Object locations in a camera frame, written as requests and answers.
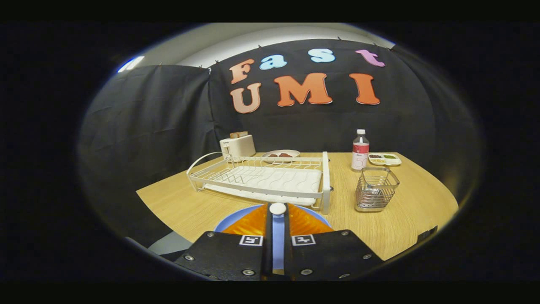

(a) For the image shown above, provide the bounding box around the white toaster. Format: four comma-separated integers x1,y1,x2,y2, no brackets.
219,134,257,163

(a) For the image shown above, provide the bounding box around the black backdrop cloth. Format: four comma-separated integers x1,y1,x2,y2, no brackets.
78,39,483,254

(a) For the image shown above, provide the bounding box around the white divided condiment dish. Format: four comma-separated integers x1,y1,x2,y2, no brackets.
368,153,402,166

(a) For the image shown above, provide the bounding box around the metal wire basket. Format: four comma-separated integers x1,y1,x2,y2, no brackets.
355,167,400,212

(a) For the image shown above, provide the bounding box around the checked handle spoon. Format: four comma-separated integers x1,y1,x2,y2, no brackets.
269,203,288,271

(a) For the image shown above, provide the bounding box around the white plate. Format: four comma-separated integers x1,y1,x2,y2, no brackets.
262,149,301,164

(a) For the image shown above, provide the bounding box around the blue plate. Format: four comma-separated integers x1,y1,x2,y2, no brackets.
214,204,331,233

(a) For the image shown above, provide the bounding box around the ceiling light panel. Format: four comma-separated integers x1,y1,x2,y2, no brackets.
117,55,145,73

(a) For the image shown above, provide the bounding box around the white wire dish rack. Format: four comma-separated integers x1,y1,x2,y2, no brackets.
187,151,332,214

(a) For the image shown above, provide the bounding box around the dark chair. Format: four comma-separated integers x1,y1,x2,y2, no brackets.
417,225,438,244

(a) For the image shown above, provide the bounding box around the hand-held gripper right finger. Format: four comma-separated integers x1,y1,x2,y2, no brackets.
283,203,384,281

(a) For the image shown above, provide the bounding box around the red label water bottle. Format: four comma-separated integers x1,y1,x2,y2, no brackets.
351,129,370,171

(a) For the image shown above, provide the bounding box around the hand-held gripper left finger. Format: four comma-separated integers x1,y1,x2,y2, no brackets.
175,203,273,281

